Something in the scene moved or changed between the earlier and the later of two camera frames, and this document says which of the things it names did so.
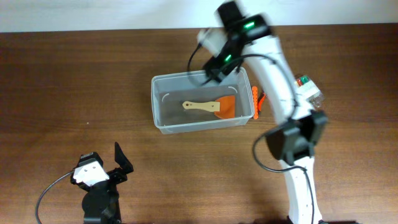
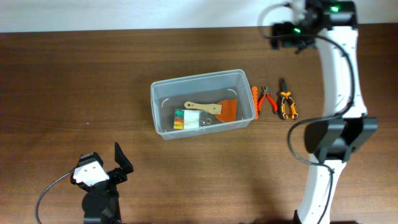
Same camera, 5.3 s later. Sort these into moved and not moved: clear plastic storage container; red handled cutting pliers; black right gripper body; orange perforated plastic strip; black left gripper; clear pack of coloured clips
Moved: black right gripper body; clear pack of coloured clips
Not moved: black left gripper; orange perforated plastic strip; red handled cutting pliers; clear plastic storage container
